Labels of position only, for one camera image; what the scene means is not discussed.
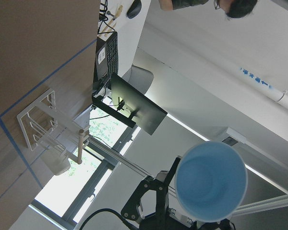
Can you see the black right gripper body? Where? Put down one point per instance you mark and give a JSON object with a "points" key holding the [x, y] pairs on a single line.
{"points": [[148, 206]]}

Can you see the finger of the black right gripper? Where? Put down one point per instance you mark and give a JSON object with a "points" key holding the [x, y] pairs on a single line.
{"points": [[171, 172]]}

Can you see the light blue plastic cup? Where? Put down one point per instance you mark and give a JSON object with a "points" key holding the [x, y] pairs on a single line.
{"points": [[211, 181]]}

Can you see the white plastic cup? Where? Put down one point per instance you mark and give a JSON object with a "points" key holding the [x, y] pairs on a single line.
{"points": [[58, 161]]}

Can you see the black computer monitor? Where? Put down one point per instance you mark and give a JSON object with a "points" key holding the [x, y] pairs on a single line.
{"points": [[131, 107]]}

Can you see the grey office chair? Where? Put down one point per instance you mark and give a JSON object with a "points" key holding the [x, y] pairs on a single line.
{"points": [[141, 79]]}

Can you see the black label printer box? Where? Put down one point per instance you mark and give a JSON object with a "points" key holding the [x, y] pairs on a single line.
{"points": [[101, 63]]}

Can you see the black keyboard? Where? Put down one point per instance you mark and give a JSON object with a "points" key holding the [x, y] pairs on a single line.
{"points": [[112, 53]]}

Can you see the black computer mouse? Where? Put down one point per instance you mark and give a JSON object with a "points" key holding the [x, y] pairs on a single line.
{"points": [[134, 9]]}

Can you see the white wire cup rack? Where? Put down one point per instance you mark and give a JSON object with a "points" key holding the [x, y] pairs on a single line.
{"points": [[46, 127]]}

